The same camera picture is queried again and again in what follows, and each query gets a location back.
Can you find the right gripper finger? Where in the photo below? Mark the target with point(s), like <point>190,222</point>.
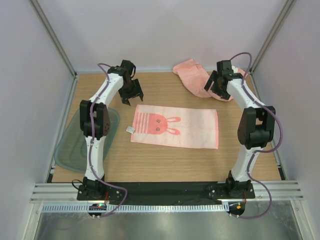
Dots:
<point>209,84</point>
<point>226,97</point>

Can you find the clear glass tray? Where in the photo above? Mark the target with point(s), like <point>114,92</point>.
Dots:
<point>71,151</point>

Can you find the aluminium front rail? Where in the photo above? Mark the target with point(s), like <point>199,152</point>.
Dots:
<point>282,190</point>

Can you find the left aluminium frame post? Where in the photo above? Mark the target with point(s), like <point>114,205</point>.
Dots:
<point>52,35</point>

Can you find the pink bunny towel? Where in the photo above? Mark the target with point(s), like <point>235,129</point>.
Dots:
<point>175,127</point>

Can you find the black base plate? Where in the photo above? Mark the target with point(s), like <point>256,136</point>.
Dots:
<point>162,191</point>

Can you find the aluminium frame post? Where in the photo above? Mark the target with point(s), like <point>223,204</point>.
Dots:
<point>279,21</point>
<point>52,35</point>

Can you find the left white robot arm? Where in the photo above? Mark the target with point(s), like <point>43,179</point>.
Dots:
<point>95,124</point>

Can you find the white slotted cable duct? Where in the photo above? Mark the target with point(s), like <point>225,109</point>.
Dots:
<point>100,209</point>

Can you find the plain pink towel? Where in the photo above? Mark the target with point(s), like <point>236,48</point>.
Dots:
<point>194,78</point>

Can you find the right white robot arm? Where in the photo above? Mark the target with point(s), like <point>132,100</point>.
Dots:
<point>255,130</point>

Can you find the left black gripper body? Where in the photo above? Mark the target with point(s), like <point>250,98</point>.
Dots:
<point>126,91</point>

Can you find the right aluminium frame post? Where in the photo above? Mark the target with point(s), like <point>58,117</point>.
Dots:
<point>279,21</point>

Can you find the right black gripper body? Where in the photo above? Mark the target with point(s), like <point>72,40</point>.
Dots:
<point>215,88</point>

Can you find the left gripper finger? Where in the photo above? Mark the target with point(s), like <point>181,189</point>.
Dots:
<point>138,88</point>
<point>126,101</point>

